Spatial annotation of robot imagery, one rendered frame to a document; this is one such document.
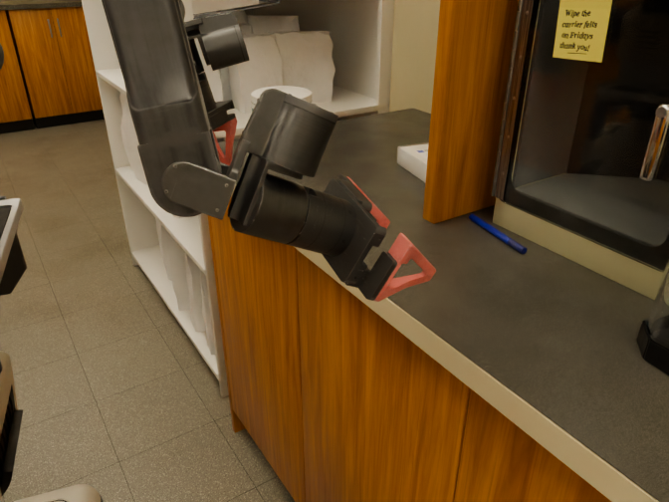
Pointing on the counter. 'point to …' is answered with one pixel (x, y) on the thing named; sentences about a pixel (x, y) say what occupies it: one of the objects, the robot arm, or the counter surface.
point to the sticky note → (581, 29)
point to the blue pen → (498, 234)
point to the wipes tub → (284, 92)
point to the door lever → (656, 143)
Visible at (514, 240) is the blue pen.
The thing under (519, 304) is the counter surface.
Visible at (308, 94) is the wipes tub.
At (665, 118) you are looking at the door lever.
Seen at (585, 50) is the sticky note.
